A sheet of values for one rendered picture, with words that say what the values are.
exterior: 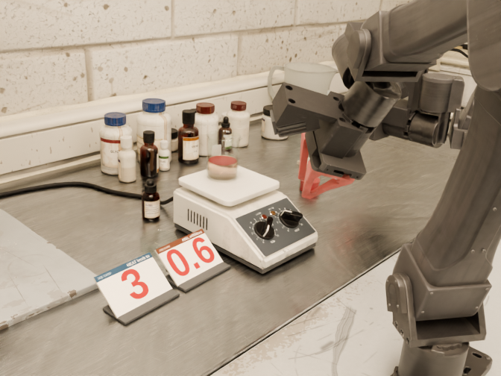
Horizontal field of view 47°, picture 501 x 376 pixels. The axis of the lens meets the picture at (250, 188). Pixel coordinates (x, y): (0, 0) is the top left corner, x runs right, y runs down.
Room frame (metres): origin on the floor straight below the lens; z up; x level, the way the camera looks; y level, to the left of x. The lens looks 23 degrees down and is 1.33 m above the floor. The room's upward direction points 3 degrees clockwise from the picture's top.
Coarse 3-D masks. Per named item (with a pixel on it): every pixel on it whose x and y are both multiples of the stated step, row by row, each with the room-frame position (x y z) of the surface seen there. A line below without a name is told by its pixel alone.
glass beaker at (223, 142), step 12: (216, 132) 0.86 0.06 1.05; (228, 132) 0.87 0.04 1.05; (216, 144) 0.82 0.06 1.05; (228, 144) 0.82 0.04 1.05; (216, 156) 0.82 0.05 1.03; (228, 156) 0.82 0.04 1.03; (216, 168) 0.82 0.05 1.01; (228, 168) 0.82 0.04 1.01; (216, 180) 0.82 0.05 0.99; (228, 180) 0.82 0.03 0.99
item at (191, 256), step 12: (192, 240) 0.72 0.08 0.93; (204, 240) 0.73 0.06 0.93; (168, 252) 0.69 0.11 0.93; (180, 252) 0.70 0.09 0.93; (192, 252) 0.71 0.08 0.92; (204, 252) 0.72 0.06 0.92; (168, 264) 0.67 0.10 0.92; (180, 264) 0.68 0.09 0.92; (192, 264) 0.69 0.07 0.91; (204, 264) 0.70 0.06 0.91; (180, 276) 0.67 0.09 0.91
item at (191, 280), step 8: (208, 240) 0.74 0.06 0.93; (160, 256) 0.68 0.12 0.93; (216, 264) 0.71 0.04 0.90; (224, 264) 0.71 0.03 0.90; (168, 272) 0.66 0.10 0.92; (200, 272) 0.69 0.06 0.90; (208, 272) 0.69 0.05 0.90; (216, 272) 0.69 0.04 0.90; (168, 280) 0.66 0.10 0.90; (176, 280) 0.66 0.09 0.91; (184, 280) 0.66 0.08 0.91; (192, 280) 0.67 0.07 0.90; (200, 280) 0.67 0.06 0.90; (184, 288) 0.65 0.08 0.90
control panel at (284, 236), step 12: (276, 204) 0.80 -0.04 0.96; (288, 204) 0.81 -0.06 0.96; (240, 216) 0.75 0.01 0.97; (252, 216) 0.76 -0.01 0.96; (276, 216) 0.78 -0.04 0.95; (252, 228) 0.74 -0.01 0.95; (276, 228) 0.76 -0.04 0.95; (288, 228) 0.77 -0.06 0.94; (300, 228) 0.78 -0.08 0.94; (312, 228) 0.79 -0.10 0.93; (252, 240) 0.72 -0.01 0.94; (264, 240) 0.72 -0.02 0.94; (276, 240) 0.73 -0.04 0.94; (288, 240) 0.74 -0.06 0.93; (264, 252) 0.70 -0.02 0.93
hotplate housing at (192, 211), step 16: (176, 192) 0.82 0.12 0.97; (192, 192) 0.82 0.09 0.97; (272, 192) 0.83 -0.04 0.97; (176, 208) 0.82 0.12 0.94; (192, 208) 0.79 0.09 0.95; (208, 208) 0.77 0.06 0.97; (224, 208) 0.76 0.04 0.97; (240, 208) 0.77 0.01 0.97; (256, 208) 0.78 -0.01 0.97; (176, 224) 0.82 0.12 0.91; (192, 224) 0.79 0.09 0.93; (208, 224) 0.77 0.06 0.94; (224, 224) 0.74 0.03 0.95; (224, 240) 0.74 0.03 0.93; (240, 240) 0.72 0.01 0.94; (304, 240) 0.76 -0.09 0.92; (240, 256) 0.72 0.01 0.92; (256, 256) 0.70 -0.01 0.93; (272, 256) 0.71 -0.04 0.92; (288, 256) 0.73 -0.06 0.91
